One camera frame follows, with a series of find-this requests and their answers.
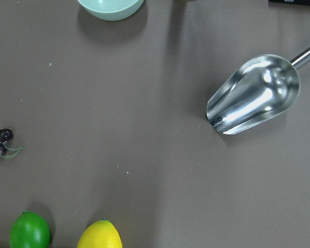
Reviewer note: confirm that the metal ice scoop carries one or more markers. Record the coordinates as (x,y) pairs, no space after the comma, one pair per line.
(261,89)

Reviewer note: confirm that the dark red cherry pair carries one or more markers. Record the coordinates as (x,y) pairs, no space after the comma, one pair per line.
(6,135)

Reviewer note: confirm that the wooden stand with round base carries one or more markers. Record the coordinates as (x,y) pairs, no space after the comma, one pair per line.
(186,0)

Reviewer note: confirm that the black framed tray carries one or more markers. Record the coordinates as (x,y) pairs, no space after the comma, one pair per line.
(298,2)

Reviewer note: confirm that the mint green bowl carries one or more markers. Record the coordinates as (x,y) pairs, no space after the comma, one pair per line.
(111,10)

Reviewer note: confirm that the yellow lemon near scoop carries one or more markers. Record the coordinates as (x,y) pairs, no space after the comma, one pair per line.
(102,233)

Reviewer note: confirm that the green lime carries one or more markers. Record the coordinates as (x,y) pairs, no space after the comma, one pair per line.
(30,230)

